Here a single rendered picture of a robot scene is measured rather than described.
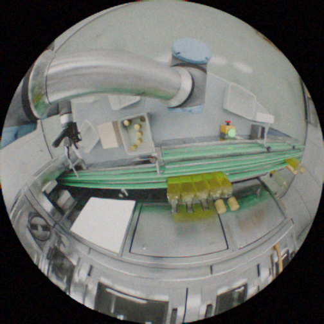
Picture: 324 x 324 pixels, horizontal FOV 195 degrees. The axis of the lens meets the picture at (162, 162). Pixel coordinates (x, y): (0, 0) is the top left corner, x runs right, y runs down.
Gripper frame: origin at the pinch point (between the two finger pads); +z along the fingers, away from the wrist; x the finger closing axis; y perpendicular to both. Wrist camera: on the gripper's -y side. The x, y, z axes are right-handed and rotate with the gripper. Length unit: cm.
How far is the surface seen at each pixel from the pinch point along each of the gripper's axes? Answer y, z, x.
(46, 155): 72, 13, 318
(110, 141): 20.8, -3.0, -13.3
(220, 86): 29, -33, -82
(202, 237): -15, 29, -65
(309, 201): -42, 170, -659
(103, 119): 27.4, -18.0, -5.1
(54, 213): -25, 34, 37
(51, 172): -5.1, 7.3, 40.1
